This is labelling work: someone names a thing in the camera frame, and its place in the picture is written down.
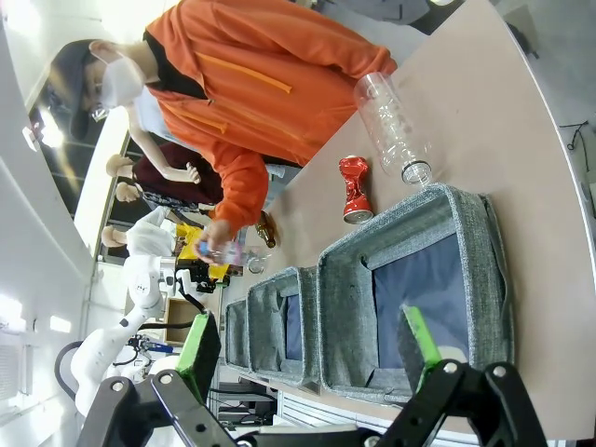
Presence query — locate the large grey fabric basket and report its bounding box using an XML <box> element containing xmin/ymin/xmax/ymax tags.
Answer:
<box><xmin>317</xmin><ymin>183</ymin><xmax>516</xmax><ymax>404</ymax></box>

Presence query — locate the small clear labelled plastic bottle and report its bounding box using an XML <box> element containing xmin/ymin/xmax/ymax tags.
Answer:
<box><xmin>195</xmin><ymin>239</ymin><xmax>270</xmax><ymax>275</ymax></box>

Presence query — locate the small grey fabric basket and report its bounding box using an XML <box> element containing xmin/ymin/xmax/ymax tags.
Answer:
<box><xmin>224</xmin><ymin>298</ymin><xmax>251</xmax><ymax>372</ymax></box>

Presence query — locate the black cable on floor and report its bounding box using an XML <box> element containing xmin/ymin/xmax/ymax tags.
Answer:
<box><xmin>558</xmin><ymin>119</ymin><xmax>590</xmax><ymax>151</ymax></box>

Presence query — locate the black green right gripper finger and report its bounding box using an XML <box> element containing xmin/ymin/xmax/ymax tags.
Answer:
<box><xmin>377</xmin><ymin>304</ymin><xmax>549</xmax><ymax>447</ymax></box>

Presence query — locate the person in orange hoodie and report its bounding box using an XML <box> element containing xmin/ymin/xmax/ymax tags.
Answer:
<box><xmin>48</xmin><ymin>0</ymin><xmax>400</xmax><ymax>237</ymax></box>

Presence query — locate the crushed red soda can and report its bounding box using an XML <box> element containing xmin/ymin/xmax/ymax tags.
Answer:
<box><xmin>338</xmin><ymin>155</ymin><xmax>374</xmax><ymax>225</ymax></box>

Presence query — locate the medium grey fabric basket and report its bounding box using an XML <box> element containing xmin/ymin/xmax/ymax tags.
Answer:
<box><xmin>246</xmin><ymin>265</ymin><xmax>322</xmax><ymax>395</ymax></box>

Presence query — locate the bystander in white shirt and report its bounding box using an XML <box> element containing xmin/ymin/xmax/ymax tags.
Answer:
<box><xmin>101</xmin><ymin>206</ymin><xmax>177</xmax><ymax>258</ymax></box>

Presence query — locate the person's right arm orange sleeve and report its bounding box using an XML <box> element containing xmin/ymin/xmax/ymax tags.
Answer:
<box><xmin>211</xmin><ymin>139</ymin><xmax>270</xmax><ymax>237</ymax></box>

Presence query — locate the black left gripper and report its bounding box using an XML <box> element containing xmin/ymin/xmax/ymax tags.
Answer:
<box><xmin>76</xmin><ymin>258</ymin><xmax>239</xmax><ymax>447</ymax></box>

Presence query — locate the large clear plastic bottle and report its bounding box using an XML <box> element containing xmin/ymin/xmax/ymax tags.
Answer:
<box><xmin>353</xmin><ymin>72</ymin><xmax>434</xmax><ymax>186</ymax></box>

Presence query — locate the mannequin in dark red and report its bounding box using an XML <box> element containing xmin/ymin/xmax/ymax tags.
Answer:
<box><xmin>105</xmin><ymin>142</ymin><xmax>225</xmax><ymax>207</ymax></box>

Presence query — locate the bystander in patterned shirt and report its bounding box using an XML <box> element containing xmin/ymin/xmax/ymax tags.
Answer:
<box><xmin>115</xmin><ymin>180</ymin><xmax>218</xmax><ymax>224</ymax></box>

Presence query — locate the person's right hand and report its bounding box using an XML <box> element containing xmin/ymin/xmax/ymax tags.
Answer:
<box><xmin>198</xmin><ymin>219</ymin><xmax>234</xmax><ymax>266</ymax></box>

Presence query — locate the brown cardboard box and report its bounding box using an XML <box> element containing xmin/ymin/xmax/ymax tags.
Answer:
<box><xmin>164</xmin><ymin>297</ymin><xmax>202</xmax><ymax>346</ymax></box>

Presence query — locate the black computer under table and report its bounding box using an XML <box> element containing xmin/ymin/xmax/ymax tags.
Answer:
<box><xmin>208</xmin><ymin>380</ymin><xmax>279</xmax><ymax>427</ymax></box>

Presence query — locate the yellow object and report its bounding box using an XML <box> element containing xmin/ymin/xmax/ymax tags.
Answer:
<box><xmin>175</xmin><ymin>222</ymin><xmax>231</xmax><ymax>282</ymax></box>

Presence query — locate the black hose loop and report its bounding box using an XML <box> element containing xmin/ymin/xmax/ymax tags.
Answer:
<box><xmin>54</xmin><ymin>339</ymin><xmax>86</xmax><ymax>402</ymax></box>

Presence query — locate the white face mask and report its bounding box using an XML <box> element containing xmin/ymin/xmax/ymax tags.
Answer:
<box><xmin>99</xmin><ymin>56</ymin><xmax>145</xmax><ymax>111</ymax></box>

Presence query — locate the brown glass bottle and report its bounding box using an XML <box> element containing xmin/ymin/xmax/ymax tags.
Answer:
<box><xmin>254</xmin><ymin>210</ymin><xmax>278</xmax><ymax>250</ymax></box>

